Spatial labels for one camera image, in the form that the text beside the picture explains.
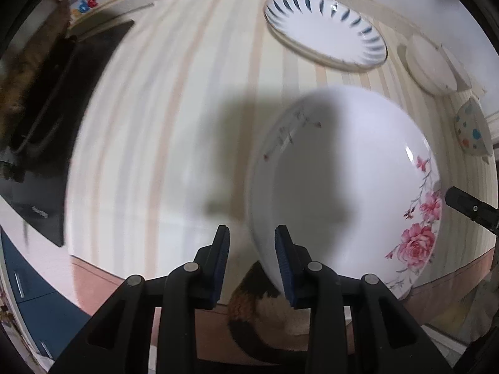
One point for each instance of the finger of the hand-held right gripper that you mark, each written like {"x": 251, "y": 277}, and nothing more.
{"x": 469, "y": 207}

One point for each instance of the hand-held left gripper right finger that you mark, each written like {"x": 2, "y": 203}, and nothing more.
{"x": 286, "y": 265}

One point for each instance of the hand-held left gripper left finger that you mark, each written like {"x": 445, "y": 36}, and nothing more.
{"x": 220, "y": 265}

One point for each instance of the polka dot bowl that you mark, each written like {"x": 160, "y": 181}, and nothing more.
{"x": 471, "y": 128}

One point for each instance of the large white floral plate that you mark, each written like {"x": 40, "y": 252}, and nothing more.
{"x": 331, "y": 183}

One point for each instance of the white bowl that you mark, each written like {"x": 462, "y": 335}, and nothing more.
{"x": 429, "y": 62}

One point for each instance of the white plate blue leaf pattern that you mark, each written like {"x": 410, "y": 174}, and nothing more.
{"x": 323, "y": 31}

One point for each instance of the calico cat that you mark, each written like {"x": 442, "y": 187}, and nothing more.
{"x": 249, "y": 300}

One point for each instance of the striped counter mat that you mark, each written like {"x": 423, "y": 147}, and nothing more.
{"x": 156, "y": 124}

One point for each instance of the blue cabinet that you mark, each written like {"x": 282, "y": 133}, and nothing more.
{"x": 35, "y": 280}

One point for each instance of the black induction cooktop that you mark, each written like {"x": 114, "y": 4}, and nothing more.
{"x": 46, "y": 187}

